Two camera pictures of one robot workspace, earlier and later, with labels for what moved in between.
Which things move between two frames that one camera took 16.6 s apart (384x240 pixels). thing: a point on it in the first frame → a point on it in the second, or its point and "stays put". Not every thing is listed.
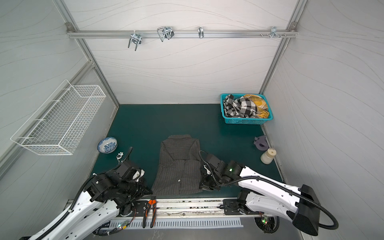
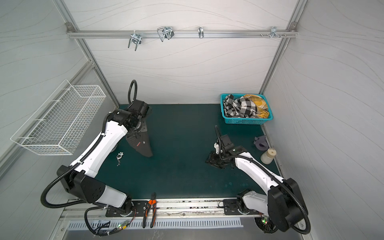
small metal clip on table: (119, 155) stays put
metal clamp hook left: (136, 38) stays put
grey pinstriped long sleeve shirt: (179, 171) → (139, 139)
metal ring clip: (201, 33) stays put
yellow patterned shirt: (263, 111) stays put
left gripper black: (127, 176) → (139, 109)
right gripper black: (207, 179) → (216, 159)
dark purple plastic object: (261, 143) stays put
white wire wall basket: (58, 124) stays put
